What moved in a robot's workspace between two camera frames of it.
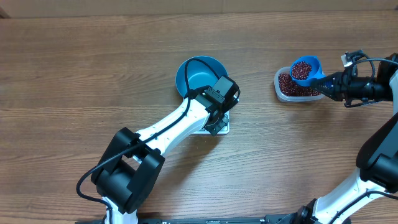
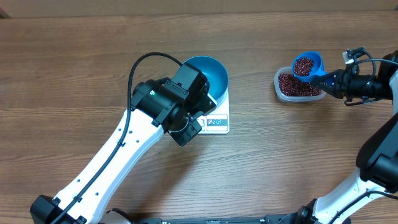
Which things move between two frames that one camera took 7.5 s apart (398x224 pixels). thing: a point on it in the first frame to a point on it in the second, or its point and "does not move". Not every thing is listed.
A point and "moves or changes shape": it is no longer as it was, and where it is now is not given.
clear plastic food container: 291,99 does not move
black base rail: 210,219 does not move
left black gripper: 223,122 to 186,137
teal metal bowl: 200,74 does not move
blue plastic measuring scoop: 316,71 moves or changes shape
